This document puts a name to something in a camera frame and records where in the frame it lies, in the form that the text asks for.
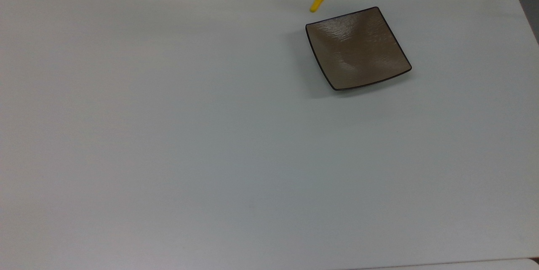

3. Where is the brown square ceramic plate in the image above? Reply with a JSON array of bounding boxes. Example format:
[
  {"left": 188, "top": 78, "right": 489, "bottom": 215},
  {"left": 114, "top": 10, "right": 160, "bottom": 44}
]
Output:
[{"left": 305, "top": 6, "right": 413, "bottom": 91}]

